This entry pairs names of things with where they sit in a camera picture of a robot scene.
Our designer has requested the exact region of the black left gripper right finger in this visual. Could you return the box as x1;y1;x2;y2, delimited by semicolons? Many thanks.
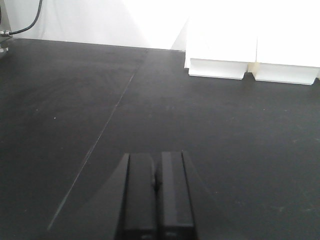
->
156;151;196;240

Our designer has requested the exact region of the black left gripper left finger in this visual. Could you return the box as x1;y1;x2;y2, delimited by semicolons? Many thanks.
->
116;153;157;240

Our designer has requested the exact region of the left white storage bin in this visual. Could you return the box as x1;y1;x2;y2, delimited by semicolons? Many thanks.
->
184;16;257;80

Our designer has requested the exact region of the white storage bin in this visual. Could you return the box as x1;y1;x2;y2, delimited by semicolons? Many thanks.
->
184;16;257;80
248;29;320;86

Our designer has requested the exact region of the middle white storage bin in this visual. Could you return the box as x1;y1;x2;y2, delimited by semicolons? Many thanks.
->
248;29;320;86

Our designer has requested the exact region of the black power cable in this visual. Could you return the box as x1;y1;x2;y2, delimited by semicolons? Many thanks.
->
9;0;44;35

